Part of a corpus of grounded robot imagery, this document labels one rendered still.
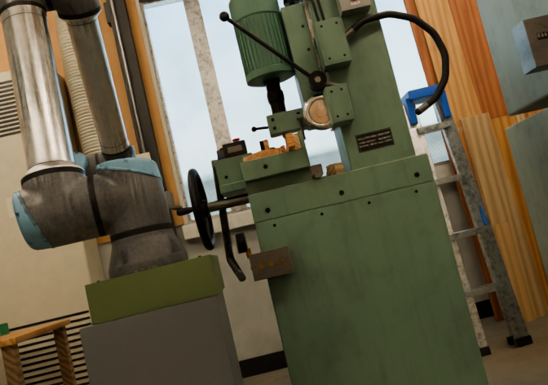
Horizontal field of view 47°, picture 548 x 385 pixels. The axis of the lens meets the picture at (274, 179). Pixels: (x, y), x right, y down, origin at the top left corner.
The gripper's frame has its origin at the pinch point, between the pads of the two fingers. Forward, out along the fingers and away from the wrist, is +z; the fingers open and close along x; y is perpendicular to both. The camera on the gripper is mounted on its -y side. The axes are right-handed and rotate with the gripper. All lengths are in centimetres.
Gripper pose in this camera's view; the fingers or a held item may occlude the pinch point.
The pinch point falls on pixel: (178, 209)
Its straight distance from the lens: 211.3
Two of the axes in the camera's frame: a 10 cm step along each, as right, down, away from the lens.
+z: 9.9, 1.1, -0.2
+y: 1.1, -9.9, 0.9
